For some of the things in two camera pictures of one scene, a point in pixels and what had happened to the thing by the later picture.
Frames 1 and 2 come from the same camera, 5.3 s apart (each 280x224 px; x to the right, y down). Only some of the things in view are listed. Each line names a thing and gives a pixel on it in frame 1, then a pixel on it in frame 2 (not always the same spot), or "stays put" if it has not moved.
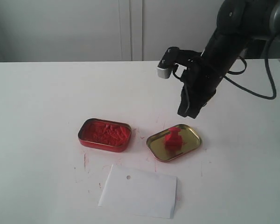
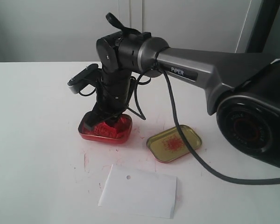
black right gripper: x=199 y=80 to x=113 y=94
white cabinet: x=99 y=31 stays put
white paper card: x=140 y=192 stays put
